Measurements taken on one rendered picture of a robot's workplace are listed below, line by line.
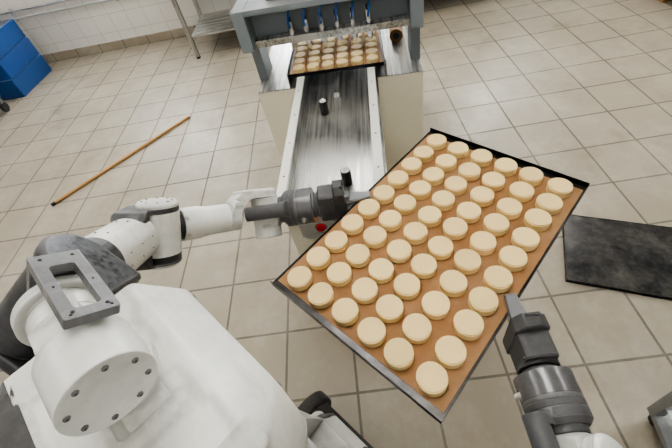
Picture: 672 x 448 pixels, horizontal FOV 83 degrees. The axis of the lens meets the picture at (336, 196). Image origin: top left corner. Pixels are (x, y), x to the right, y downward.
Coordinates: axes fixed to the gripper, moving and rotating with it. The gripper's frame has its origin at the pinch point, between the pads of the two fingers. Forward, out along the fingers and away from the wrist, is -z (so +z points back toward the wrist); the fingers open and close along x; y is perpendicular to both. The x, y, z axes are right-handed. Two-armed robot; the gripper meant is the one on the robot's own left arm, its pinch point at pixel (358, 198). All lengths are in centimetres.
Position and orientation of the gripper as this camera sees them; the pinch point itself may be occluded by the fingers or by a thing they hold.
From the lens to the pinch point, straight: 92.9
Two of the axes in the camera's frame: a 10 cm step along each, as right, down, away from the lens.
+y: -0.5, -7.2, 6.9
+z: -9.9, 1.5, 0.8
